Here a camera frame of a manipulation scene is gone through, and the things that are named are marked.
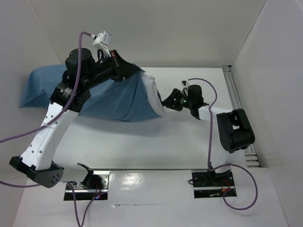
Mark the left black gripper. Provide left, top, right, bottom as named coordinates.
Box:
left=82, top=49, right=140, bottom=89

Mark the white pillow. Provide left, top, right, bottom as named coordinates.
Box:
left=140, top=71, right=165, bottom=117

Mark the blue pillowcase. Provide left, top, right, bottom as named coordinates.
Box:
left=19, top=64, right=159, bottom=122

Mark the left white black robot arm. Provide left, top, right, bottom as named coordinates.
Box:
left=9, top=48, right=140, bottom=188

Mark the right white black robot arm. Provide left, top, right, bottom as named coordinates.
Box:
left=162, top=85, right=255, bottom=185

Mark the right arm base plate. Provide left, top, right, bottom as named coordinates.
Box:
left=188, top=170, right=237, bottom=199

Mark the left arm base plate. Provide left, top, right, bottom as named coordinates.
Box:
left=71, top=170, right=110, bottom=201

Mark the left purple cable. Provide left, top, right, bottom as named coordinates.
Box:
left=0, top=31, right=100, bottom=227

